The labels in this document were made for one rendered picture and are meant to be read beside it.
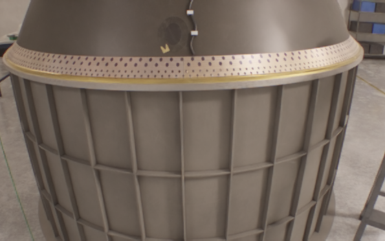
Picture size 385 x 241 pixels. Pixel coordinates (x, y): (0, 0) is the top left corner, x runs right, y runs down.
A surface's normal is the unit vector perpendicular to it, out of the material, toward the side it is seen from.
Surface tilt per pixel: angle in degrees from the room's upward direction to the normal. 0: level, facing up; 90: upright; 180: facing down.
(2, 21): 90
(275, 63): 43
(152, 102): 90
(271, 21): 62
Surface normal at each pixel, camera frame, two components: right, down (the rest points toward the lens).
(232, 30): 0.18, -0.07
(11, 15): 0.01, 0.41
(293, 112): 0.45, 0.37
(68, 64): -0.27, -0.40
